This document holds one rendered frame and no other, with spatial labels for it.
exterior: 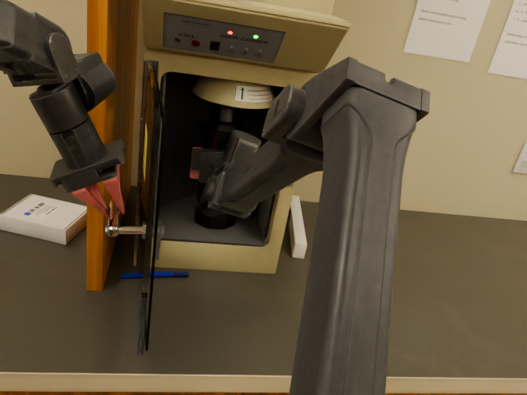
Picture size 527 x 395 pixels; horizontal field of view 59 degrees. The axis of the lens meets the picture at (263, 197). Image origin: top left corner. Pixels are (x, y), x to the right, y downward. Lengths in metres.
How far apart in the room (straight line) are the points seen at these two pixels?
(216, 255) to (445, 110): 0.86
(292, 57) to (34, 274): 0.66
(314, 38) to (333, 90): 0.43
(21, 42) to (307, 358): 0.45
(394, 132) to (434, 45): 1.11
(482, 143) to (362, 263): 1.36
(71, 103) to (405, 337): 0.76
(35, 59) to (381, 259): 0.45
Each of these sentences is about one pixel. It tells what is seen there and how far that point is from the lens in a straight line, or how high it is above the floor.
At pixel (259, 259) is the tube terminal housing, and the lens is 1.06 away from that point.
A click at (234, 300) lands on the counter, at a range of 0.99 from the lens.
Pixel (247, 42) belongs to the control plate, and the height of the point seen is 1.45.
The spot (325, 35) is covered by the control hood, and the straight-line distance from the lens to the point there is 0.80.
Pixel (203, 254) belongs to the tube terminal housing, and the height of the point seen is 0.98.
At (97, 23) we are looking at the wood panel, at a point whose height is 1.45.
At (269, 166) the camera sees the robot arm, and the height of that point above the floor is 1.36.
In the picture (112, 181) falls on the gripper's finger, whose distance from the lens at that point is 0.67.
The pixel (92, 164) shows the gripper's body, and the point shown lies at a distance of 0.67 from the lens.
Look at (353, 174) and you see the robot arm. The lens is 0.33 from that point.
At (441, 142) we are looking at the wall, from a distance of 1.58.
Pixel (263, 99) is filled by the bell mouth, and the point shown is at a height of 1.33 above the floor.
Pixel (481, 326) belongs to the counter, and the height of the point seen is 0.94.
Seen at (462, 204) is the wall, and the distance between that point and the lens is 1.73.
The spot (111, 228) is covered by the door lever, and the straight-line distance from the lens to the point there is 0.68.
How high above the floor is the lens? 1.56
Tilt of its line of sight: 26 degrees down
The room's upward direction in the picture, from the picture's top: 11 degrees clockwise
